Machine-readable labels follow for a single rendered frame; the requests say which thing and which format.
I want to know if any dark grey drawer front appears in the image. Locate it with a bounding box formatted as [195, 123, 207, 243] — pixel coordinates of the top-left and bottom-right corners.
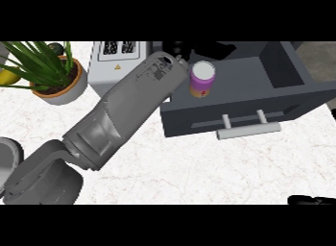
[158, 80, 336, 140]

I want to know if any purple and orange can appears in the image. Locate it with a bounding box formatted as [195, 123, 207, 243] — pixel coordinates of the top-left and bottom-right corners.
[188, 60, 217, 99]

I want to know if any white boxy appliance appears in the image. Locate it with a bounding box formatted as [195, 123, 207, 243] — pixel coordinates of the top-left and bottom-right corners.
[86, 40, 172, 104]

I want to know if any dark green avocado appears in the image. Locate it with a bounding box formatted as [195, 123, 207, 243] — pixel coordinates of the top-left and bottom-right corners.
[46, 41, 64, 56]

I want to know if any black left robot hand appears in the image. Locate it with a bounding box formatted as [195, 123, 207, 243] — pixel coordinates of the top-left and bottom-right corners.
[163, 40, 238, 63]

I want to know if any green potted plant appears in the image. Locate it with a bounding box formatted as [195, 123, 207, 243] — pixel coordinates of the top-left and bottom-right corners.
[0, 40, 89, 106]

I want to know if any dark grey open drawer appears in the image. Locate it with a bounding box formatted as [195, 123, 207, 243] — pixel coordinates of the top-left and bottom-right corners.
[151, 40, 317, 111]

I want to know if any yellow lemon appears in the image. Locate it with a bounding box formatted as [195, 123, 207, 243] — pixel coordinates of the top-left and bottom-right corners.
[0, 66, 21, 86]

